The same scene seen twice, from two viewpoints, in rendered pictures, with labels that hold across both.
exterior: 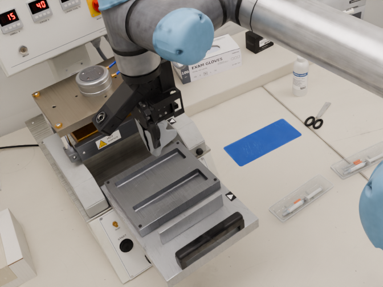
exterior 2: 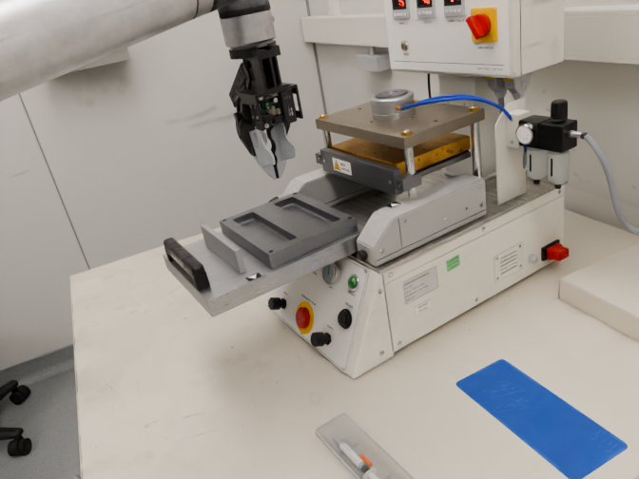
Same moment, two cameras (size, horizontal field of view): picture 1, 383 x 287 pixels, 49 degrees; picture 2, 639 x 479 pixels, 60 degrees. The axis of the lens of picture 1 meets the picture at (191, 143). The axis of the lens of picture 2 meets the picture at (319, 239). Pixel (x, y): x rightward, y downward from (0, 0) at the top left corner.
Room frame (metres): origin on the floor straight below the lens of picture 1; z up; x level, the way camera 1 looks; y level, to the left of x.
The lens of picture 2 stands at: (0.66, -0.80, 1.36)
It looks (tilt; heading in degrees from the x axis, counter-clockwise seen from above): 25 degrees down; 89
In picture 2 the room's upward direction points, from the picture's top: 11 degrees counter-clockwise
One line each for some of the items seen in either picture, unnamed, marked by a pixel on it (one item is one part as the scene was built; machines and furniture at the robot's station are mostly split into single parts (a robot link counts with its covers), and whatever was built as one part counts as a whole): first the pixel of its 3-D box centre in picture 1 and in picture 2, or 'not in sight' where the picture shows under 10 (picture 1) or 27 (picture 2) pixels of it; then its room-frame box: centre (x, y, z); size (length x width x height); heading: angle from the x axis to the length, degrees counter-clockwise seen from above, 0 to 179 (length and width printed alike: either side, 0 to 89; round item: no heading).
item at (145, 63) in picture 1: (136, 54); (250, 30); (0.63, 0.06, 1.31); 0.08 x 0.08 x 0.05
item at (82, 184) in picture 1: (73, 171); (334, 183); (0.73, 0.29, 0.97); 0.25 x 0.05 x 0.07; 27
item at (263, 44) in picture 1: (259, 39); not in sight; (1.38, -0.32, 0.83); 0.09 x 0.06 x 0.07; 116
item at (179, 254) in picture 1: (210, 239); (184, 261); (0.45, 0.00, 0.99); 0.15 x 0.02 x 0.04; 117
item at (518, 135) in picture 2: not in sight; (543, 144); (1.07, 0.06, 1.05); 0.15 x 0.05 x 0.15; 117
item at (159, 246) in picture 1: (174, 201); (262, 241); (0.58, 0.06, 0.97); 0.30 x 0.22 x 0.08; 27
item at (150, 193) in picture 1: (161, 184); (285, 225); (0.62, 0.08, 0.98); 0.20 x 0.17 x 0.03; 117
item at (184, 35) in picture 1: (178, 25); not in sight; (0.56, -0.01, 1.38); 0.11 x 0.11 x 0.08; 38
